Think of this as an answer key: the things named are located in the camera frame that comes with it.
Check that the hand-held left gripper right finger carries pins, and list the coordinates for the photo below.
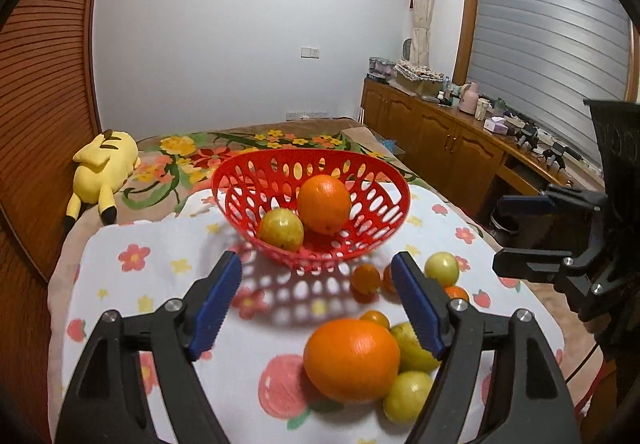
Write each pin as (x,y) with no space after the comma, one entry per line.
(417,309)

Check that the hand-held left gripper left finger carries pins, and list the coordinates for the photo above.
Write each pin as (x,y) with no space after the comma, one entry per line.
(220,304)

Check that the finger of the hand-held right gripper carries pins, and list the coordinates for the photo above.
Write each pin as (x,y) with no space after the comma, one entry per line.
(525,206)
(530,264)

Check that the oblong yellow-green fruit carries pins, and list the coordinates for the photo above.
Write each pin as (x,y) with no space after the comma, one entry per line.
(412,349)

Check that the small tangerine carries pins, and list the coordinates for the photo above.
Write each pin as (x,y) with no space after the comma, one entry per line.
(388,279)
(457,293)
(366,278)
(375,318)

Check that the round green fruit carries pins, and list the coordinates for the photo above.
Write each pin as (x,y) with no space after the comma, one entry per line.
(442,268)

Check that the large orange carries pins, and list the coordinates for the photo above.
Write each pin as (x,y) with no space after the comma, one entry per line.
(350,359)

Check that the red perforated plastic basket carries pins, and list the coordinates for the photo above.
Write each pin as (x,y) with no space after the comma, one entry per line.
(240,179)

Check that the black desk gadget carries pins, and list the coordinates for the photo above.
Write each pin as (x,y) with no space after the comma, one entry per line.
(555,157)
(527,135)

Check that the white fruit-print cloth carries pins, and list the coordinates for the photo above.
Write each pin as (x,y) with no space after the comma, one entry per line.
(150,264)

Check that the pink tissue box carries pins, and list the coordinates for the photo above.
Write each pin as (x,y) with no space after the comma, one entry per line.
(495,125)

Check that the round yellow-green fruit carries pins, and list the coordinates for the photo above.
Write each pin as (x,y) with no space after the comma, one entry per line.
(407,396)
(281,230)

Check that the wooden sideboard cabinet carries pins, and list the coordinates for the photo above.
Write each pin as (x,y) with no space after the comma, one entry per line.
(440,144)

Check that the white cup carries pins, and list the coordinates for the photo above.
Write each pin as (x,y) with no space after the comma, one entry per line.
(482,109)

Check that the pink kettle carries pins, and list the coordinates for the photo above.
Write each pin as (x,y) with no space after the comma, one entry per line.
(470,99)

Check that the grey window blind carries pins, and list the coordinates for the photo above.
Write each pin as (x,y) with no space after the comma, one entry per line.
(550,49)

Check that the medium orange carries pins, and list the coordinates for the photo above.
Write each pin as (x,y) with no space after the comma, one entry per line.
(324,204)

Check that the floral blanket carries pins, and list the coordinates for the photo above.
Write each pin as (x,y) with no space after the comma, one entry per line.
(170,159)

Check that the box with patterned cloth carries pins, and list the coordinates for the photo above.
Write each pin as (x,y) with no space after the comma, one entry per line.
(417,74)

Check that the brown cardboard box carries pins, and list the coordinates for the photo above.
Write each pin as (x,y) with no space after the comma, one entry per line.
(367,140)

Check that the yellow plush toy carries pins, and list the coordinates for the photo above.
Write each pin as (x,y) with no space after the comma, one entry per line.
(102,164)

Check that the small desk fan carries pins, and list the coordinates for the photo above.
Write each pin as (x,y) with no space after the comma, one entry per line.
(407,49)

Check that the stacked clear storage boxes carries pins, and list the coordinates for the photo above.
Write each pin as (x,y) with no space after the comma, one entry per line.
(381,68)

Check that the beige curtain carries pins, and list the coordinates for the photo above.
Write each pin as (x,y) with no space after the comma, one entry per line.
(422,14)

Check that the wooden louvred wardrobe door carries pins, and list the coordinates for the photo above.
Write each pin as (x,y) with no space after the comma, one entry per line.
(45,99)

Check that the white wall outlet strip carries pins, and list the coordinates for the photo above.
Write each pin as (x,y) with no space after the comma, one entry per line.
(307,115)

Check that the white wall switch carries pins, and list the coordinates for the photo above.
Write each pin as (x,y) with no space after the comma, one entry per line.
(310,52)

